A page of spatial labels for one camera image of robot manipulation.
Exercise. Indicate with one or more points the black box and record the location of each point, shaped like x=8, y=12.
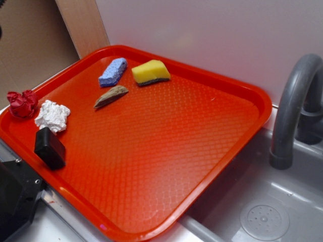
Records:
x=50, y=149

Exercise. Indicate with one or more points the red plastic tray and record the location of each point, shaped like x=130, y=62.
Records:
x=134, y=166

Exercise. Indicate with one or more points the yellow sponge with grey pad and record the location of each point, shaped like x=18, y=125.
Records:
x=150, y=72

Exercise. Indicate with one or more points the brown wood wedge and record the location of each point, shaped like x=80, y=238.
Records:
x=112, y=95

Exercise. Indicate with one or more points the blue sponge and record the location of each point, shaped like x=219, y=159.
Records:
x=113, y=73

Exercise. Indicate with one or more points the crumpled white paper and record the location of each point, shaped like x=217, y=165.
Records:
x=52, y=116

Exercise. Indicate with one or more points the grey plastic sink basin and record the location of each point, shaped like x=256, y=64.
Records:
x=215, y=216

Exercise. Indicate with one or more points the wooden board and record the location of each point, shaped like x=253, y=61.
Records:
x=84, y=24

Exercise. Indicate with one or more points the grey toy faucet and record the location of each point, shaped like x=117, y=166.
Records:
x=299, y=116

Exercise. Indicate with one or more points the crumpled red paper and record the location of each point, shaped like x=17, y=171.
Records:
x=22, y=105

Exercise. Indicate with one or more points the sink drain cover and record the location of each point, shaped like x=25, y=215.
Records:
x=264, y=220

